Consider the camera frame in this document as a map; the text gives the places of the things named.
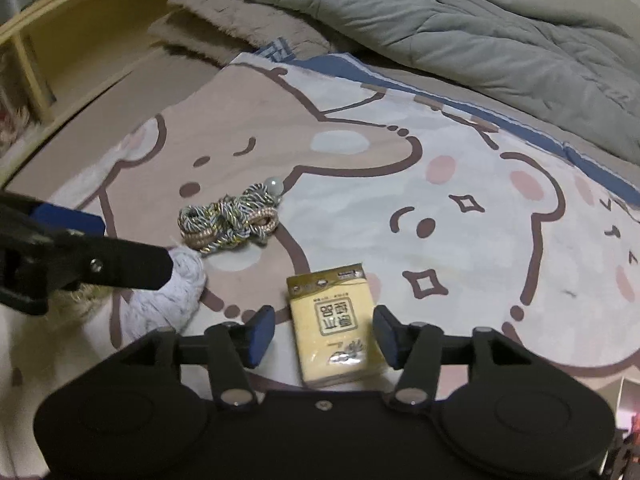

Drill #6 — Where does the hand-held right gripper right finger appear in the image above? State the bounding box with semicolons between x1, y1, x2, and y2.
372;305;546;407

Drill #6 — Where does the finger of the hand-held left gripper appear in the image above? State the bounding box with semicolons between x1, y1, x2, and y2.
0;191;106;241
47;232;173;291

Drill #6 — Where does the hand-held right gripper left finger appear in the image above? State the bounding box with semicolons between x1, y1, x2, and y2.
100;305;276;407

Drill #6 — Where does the yellow tissue packet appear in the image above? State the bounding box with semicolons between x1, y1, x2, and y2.
286;261;390;388

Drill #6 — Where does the white rope bundle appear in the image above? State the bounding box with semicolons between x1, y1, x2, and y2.
120;247;207;341

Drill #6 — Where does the bag of rubber bands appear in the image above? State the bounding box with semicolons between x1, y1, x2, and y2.
15;280;118;376

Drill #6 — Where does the white fuzzy cloth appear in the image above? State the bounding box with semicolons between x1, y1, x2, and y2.
0;50;41;161

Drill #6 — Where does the cartoon printed blanket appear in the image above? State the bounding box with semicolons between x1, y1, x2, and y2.
0;50;640;411

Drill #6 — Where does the wooden bedside shelf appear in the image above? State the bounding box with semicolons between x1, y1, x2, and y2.
0;0;201;186

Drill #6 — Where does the beige fuzzy blanket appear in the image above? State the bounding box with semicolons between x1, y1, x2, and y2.
147;0;341;68

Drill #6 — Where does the blue checked cloth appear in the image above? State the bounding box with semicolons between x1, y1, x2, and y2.
257;37;296;63

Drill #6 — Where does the grey duvet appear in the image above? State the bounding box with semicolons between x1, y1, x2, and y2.
222;0;640;161

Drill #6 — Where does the braided cord bundle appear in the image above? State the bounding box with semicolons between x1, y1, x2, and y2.
178;176;287;256

